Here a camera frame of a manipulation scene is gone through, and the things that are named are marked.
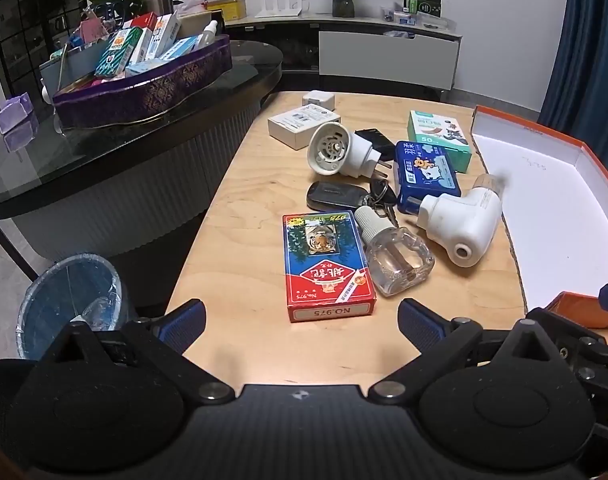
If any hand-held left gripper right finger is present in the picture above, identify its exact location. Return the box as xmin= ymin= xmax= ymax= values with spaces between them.
xmin=369 ymin=298 xmax=569 ymax=405

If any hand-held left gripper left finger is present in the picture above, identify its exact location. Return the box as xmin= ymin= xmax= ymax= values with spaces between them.
xmin=36 ymin=298 xmax=235 ymax=404

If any clear glass liquid bottle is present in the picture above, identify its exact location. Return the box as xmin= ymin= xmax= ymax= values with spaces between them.
xmin=354 ymin=205 xmax=436 ymax=298

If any red blue playing card box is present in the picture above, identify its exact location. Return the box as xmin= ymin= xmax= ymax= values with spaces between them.
xmin=282 ymin=210 xmax=377 ymax=323

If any orange-edged white box lid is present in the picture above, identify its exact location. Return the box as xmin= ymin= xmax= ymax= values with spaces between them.
xmin=470 ymin=105 xmax=608 ymax=346

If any white plug-in vaporizer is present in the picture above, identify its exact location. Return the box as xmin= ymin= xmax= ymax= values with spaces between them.
xmin=416 ymin=172 xmax=510 ymax=268

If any blue tissue packet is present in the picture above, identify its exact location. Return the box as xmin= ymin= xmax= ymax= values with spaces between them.
xmin=394 ymin=141 xmax=462 ymax=216

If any black key fob with keys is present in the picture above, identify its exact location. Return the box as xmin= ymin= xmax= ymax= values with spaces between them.
xmin=305 ymin=180 xmax=400 ymax=226

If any white charger adapter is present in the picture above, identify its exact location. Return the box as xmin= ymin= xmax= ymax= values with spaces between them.
xmin=301 ymin=91 xmax=337 ymax=112

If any blue trash bin with liner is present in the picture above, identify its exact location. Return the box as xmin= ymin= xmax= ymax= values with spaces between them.
xmin=15 ymin=254 xmax=130 ymax=361

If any dark glass-top counter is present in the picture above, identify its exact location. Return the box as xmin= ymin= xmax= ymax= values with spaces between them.
xmin=0 ymin=40 xmax=285 ymax=281

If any white round plug adapter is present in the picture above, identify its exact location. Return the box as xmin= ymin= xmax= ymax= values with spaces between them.
xmin=307 ymin=122 xmax=390 ymax=181

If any black charger adapter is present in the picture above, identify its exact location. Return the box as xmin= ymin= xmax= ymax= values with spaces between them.
xmin=354 ymin=127 xmax=397 ymax=161

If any green bandage box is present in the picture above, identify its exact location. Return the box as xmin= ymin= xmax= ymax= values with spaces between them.
xmin=406 ymin=110 xmax=473 ymax=174

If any white charger box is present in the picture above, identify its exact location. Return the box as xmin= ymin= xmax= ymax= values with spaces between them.
xmin=267 ymin=106 xmax=344 ymax=151

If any purple ornate tray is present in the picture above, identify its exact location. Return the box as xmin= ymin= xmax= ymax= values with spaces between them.
xmin=51 ymin=35 xmax=233 ymax=130

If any white drawer front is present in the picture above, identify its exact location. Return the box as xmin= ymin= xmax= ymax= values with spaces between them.
xmin=318 ymin=30 xmax=460 ymax=92

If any blue curtain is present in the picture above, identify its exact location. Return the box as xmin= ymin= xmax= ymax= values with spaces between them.
xmin=536 ymin=0 xmax=608 ymax=161

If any small purple box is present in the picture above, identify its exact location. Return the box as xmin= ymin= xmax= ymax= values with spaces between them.
xmin=0 ymin=92 xmax=39 ymax=136

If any pile of medicine boxes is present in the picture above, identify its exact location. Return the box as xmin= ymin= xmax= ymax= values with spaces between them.
xmin=64 ymin=10 xmax=205 ymax=91

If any white spray bottle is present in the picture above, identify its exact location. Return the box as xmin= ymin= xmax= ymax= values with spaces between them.
xmin=194 ymin=20 xmax=220 ymax=51

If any tv stand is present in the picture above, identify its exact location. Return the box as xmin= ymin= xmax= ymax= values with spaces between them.
xmin=219 ymin=10 xmax=462 ymax=103

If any clear plastic organizer box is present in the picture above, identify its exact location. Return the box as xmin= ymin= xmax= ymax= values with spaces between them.
xmin=381 ymin=5 xmax=457 ymax=31

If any yellow tin box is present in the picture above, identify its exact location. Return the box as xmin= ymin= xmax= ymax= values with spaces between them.
xmin=206 ymin=0 xmax=247 ymax=22

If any black green box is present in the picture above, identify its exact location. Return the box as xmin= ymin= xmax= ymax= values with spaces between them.
xmin=403 ymin=0 xmax=442 ymax=16

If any white router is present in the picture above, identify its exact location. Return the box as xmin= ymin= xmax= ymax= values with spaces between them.
xmin=254 ymin=0 xmax=305 ymax=18

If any black grid glass partition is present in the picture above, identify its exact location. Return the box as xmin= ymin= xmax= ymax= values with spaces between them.
xmin=0 ymin=0 xmax=90 ymax=106

